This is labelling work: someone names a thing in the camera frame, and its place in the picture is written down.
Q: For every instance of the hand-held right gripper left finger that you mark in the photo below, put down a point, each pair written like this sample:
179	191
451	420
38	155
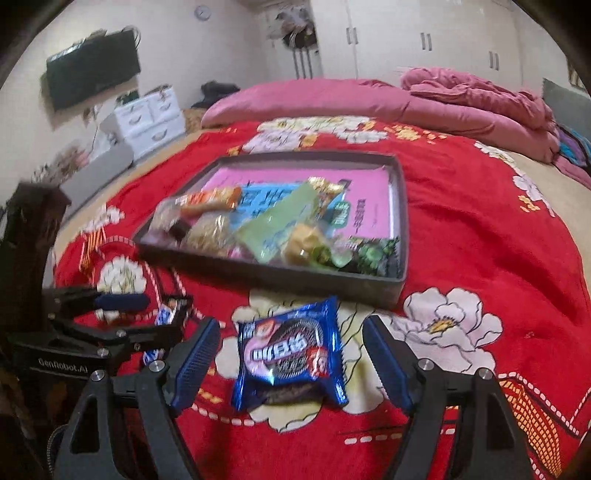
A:
196	364

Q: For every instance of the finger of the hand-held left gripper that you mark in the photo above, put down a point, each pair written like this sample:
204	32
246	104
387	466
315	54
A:
122	302
138	339

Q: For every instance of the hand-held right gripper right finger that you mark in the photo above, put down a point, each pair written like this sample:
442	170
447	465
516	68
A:
388	364

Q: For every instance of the brown chocolate bar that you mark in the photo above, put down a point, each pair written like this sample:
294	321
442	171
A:
164	316

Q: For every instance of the clear packet brown pastry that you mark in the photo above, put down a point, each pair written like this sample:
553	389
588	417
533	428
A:
164	224

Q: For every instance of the blue cookie packet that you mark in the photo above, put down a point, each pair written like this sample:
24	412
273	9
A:
286	350

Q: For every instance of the clear packet tan pastry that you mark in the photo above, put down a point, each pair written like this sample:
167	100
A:
207	235

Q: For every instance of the green pea snack packet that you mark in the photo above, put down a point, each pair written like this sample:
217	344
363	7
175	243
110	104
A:
376	254

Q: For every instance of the dark shallow box tray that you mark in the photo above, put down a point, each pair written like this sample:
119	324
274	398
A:
277	286

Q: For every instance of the orange rice cracker packet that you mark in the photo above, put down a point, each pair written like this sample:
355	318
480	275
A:
212	199

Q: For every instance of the clear packet pale yellow pastry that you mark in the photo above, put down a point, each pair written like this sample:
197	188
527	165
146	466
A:
302	244

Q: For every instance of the green label pastry packet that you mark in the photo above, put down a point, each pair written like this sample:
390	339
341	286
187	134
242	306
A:
277	221

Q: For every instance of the person's left forearm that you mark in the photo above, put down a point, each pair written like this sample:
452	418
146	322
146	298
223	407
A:
27	249

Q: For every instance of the grey bench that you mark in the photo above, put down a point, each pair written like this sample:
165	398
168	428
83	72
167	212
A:
97	173

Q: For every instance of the red floral blanket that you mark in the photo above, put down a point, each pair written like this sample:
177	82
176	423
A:
461	230

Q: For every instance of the pink and blue book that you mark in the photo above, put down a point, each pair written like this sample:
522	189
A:
369	203

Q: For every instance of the white drawer cabinet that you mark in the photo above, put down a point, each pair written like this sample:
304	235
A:
147	120

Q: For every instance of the tan fluffy blanket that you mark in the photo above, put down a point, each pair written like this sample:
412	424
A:
191	117

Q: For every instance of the dark clothes pile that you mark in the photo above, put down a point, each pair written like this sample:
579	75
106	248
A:
219	90

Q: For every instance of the rolled pink quilt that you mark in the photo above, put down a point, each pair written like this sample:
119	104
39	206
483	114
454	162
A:
323	101

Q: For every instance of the crumpled pink quilt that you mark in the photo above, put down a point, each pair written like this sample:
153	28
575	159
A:
480	97

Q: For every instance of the colourful cloth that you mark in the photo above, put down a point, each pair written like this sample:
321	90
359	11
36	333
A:
575	147

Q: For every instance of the grey headboard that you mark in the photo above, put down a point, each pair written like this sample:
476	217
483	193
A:
561	99

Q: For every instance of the hanging clothes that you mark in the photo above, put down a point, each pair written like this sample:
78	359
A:
298	34

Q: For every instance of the white wardrobe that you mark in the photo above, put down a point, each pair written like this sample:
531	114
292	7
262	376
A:
392	41

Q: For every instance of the black wall television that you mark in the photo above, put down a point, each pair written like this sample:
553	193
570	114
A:
92	69

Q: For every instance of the round wall clock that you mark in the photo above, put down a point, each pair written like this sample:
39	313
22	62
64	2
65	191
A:
203	12

